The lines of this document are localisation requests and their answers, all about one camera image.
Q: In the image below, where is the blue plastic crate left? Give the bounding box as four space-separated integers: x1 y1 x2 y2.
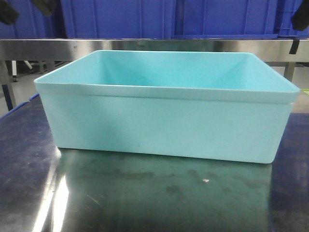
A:
0 0 65 39

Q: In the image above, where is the blue plastic crate middle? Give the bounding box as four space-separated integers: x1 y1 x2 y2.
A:
60 0 176 40

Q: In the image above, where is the stainless steel shelf rail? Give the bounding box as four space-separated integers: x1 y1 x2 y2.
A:
0 39 309 62

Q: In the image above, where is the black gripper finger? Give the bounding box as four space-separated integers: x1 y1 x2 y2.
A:
291 0 309 31
33 0 59 16
0 0 19 25

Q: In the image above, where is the blue plastic crate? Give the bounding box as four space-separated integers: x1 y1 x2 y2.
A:
60 0 176 40
0 0 65 39
174 0 278 40

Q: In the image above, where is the blue plastic crate right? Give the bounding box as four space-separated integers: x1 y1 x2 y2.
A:
174 0 278 40

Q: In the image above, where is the light blue plastic tub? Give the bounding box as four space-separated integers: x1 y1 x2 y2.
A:
34 50 300 164

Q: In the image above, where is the black tape strip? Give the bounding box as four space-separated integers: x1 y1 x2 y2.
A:
289 39 300 55

